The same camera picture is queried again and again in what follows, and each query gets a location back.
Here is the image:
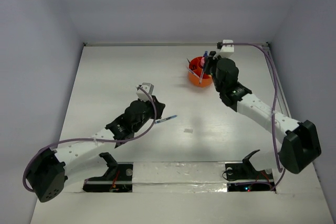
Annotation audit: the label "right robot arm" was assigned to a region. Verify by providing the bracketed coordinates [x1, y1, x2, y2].
[204, 51, 321, 178]

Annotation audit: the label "black handled scissors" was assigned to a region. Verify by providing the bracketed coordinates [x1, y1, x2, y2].
[187, 59, 194, 70]

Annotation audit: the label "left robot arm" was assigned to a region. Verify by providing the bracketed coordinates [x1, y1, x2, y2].
[23, 95, 165, 202]

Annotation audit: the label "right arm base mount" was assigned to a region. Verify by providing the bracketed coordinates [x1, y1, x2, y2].
[222, 150, 275, 193]

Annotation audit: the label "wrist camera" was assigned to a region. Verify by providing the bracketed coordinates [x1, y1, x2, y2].
[215, 40, 234, 58]
[136, 82, 154, 102]

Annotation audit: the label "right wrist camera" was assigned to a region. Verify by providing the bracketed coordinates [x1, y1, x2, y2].
[215, 40, 234, 58]

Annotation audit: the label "pink capped clear tube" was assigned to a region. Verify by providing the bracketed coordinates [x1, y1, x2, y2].
[200, 57, 205, 68]

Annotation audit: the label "orange round desk organizer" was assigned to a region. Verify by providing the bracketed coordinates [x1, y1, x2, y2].
[187, 57, 213, 88]

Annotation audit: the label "blue gel pen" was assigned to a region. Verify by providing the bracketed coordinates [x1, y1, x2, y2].
[155, 115, 177, 124]

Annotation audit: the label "dark blue ballpoint pen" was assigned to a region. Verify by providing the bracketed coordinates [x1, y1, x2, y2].
[199, 65, 205, 84]

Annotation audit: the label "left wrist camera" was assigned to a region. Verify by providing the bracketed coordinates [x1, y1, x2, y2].
[136, 82, 154, 102]

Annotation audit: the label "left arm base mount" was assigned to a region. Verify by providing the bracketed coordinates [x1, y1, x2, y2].
[82, 152, 133, 193]

